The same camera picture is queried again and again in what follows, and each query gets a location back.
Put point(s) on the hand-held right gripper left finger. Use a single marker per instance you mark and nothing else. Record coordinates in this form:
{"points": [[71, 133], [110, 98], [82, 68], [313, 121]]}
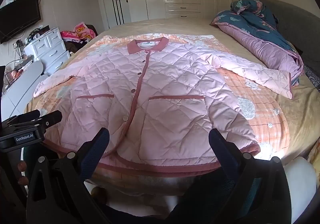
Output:
{"points": [[98, 147]]}

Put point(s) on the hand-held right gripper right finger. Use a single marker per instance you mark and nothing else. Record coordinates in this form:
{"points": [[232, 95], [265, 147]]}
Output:
{"points": [[223, 150]]}

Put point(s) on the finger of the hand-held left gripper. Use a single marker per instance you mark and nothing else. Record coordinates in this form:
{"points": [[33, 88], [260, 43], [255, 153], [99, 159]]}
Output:
{"points": [[51, 117], [23, 115]]}

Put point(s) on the pink quilted jacket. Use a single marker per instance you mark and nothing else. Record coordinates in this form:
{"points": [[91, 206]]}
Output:
{"points": [[175, 84]]}

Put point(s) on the dark chair with clothes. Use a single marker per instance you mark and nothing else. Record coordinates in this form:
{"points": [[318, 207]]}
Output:
{"points": [[75, 45]]}

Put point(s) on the person's left hand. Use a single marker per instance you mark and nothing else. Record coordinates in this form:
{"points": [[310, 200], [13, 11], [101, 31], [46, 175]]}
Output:
{"points": [[22, 166]]}

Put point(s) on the white rounded table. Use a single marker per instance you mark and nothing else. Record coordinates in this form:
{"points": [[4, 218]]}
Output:
{"points": [[22, 84]]}

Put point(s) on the orange checked blanket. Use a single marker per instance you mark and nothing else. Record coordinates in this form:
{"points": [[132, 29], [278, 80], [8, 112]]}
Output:
{"points": [[262, 106]]}

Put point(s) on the white drawer chest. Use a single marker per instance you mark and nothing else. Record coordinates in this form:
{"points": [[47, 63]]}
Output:
{"points": [[51, 49]]}

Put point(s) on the white rounded object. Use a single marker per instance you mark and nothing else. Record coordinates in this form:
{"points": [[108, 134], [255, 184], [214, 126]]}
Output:
{"points": [[300, 179]]}

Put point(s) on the pink cartoon blanket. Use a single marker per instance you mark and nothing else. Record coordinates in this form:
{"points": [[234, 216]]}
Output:
{"points": [[81, 30]]}

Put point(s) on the black flat television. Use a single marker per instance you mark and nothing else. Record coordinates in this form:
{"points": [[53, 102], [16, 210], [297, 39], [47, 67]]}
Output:
{"points": [[17, 19]]}

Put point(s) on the dark patterned pillow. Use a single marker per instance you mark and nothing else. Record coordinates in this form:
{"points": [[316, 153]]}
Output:
{"points": [[312, 77]]}

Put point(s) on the white door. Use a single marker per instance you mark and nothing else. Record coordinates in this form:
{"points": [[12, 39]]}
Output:
{"points": [[125, 15]]}

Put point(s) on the blue floral quilt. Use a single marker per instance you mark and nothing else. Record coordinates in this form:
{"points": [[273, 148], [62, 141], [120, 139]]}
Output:
{"points": [[255, 24]]}

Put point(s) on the bed with beige sheet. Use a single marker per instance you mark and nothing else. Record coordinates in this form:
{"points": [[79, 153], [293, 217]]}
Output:
{"points": [[175, 26]]}

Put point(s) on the grey padded headboard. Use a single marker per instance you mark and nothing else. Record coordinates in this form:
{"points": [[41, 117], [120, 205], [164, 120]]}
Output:
{"points": [[295, 11]]}

